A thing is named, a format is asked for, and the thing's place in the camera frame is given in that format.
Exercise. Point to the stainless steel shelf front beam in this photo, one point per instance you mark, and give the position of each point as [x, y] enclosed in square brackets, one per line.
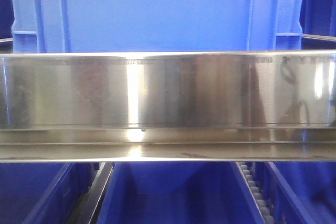
[179, 106]

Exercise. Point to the lower right roller track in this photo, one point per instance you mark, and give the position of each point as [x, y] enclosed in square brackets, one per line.
[255, 192]

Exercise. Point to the large light blue bin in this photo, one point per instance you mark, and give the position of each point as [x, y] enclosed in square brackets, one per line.
[155, 25]

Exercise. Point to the dark blue bin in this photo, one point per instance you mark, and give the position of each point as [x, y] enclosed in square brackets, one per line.
[178, 192]
[297, 192]
[7, 18]
[43, 192]
[318, 17]

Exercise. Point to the lower right dark blue bin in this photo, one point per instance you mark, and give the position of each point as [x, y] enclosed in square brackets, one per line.
[297, 192]

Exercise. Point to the lower middle dark blue bin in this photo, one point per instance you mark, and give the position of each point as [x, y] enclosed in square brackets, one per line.
[178, 192]

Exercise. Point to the lower left dark blue bin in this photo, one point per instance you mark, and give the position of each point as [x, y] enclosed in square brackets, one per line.
[43, 192]

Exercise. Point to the upper right dark blue bin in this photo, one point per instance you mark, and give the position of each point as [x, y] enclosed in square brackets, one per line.
[318, 17]

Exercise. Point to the upper left dark blue bin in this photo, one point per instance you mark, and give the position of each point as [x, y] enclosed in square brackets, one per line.
[7, 18]

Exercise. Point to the lower left metal rail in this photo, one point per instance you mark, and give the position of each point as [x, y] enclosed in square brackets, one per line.
[89, 205]

